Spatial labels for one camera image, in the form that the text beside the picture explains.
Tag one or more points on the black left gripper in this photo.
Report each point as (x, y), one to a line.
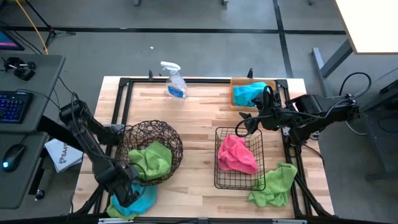
(126, 189)

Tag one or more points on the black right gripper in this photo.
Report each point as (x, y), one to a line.
(275, 119)

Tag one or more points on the teal microfiber towel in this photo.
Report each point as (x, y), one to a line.
(245, 93)
(146, 199)

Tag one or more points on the green microfiber towel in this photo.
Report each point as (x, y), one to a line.
(113, 213)
(152, 161)
(276, 186)

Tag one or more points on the pink microfiber towel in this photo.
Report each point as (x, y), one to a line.
(236, 155)

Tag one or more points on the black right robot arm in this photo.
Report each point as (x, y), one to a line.
(323, 109)

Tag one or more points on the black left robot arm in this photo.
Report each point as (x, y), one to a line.
(87, 140)

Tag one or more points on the wooden tray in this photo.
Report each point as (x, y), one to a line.
(237, 81)

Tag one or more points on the dark woven wicker basket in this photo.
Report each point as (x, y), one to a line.
(149, 124)

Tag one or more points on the white printed paper bag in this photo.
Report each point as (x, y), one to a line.
(65, 155)

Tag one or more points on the clear spray bottle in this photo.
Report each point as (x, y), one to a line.
(175, 87)

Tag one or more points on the black round knob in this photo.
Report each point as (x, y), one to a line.
(39, 194)

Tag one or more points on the black desk support bar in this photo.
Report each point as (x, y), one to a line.
(56, 130)

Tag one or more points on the black computer mouse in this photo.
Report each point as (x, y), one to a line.
(12, 157)

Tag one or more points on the black cart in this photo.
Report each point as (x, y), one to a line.
(382, 140)

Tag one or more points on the backlit black keyboard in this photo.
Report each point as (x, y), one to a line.
(14, 107)

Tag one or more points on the grey computer desk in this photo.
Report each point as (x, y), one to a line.
(40, 77)

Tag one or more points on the white table with grey leg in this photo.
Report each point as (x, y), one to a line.
(370, 25)

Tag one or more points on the black tripod stand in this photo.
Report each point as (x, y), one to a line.
(53, 31)

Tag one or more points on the computer monitor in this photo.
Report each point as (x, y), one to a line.
(9, 42)

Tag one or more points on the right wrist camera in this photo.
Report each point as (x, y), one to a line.
(267, 101)

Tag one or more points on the silver bracket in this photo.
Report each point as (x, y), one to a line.
(289, 221)
(115, 221)

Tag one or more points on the black frame clamp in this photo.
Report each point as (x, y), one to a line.
(250, 73)
(151, 74)

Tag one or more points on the black metal table frame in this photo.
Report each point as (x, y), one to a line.
(202, 80)

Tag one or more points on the black clamp mount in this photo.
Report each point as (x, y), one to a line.
(23, 73)

